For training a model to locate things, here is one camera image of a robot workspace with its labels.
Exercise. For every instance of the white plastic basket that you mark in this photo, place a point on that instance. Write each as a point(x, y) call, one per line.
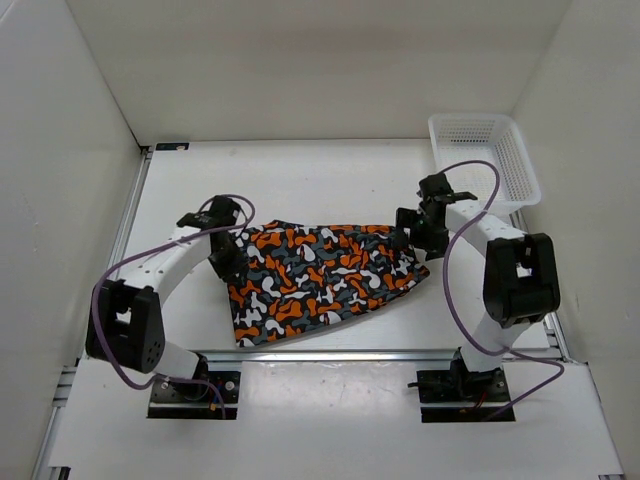
point(489, 156)

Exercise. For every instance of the orange camouflage shorts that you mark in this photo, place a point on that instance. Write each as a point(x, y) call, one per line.
point(295, 279)

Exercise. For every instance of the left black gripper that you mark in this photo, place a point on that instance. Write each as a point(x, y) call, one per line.
point(239, 263)

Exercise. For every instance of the aluminium right rail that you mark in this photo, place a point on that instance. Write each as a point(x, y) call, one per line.
point(551, 324)

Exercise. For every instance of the blue label sticker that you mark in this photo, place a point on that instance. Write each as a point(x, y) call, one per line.
point(175, 146)

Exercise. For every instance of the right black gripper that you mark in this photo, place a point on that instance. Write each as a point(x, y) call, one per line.
point(437, 247)

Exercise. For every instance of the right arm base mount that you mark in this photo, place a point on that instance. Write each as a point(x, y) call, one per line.
point(456, 395)

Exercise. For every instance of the aluminium left rail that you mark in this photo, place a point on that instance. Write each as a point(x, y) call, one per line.
point(64, 387)

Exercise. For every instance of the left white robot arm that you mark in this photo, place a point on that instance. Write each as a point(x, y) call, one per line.
point(126, 327)

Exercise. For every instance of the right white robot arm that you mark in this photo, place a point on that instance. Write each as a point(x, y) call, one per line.
point(520, 282)

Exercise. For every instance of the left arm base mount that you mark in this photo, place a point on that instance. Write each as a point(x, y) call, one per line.
point(178, 401)

